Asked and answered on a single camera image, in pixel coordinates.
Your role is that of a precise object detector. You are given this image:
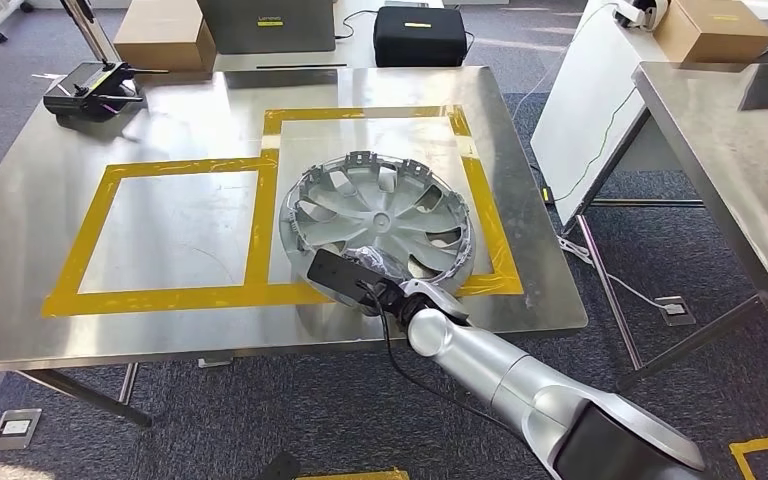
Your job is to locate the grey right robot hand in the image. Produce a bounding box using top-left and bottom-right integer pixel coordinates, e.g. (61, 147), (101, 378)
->
(340, 243), (414, 281)

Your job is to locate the grey wheel hubcap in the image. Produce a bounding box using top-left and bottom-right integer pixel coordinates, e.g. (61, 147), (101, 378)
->
(278, 150), (476, 296)

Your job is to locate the steel workbench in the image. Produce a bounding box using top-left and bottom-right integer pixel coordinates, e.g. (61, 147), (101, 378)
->
(615, 60), (768, 392)
(0, 64), (589, 429)

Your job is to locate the black case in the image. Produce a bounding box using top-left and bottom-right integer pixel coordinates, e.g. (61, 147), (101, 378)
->
(373, 6), (469, 69)

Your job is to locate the white board panel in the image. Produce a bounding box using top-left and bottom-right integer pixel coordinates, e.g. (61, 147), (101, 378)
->
(529, 0), (654, 230)

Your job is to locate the brown cardboard box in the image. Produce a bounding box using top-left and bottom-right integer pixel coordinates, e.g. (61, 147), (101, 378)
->
(113, 0), (218, 74)
(652, 0), (768, 65)

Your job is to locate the black remote controller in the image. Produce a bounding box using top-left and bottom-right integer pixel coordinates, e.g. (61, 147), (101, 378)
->
(42, 60), (170, 122)

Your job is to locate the white headset device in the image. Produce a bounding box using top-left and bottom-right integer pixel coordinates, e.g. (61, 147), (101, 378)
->
(614, 0), (671, 32)

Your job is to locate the metal tripod pole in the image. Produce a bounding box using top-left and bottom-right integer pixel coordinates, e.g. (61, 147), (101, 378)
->
(59, 0), (124, 68)

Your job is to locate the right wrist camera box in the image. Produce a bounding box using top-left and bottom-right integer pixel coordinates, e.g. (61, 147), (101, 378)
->
(306, 248), (392, 307)

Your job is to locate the thin green cable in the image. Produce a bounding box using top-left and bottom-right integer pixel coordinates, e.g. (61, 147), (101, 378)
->
(541, 84), (638, 207)

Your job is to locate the white floor cable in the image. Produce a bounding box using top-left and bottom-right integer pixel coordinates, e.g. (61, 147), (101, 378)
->
(556, 235), (673, 313)

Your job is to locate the black power cable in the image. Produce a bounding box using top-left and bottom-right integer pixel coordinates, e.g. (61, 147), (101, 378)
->
(334, 6), (380, 41)

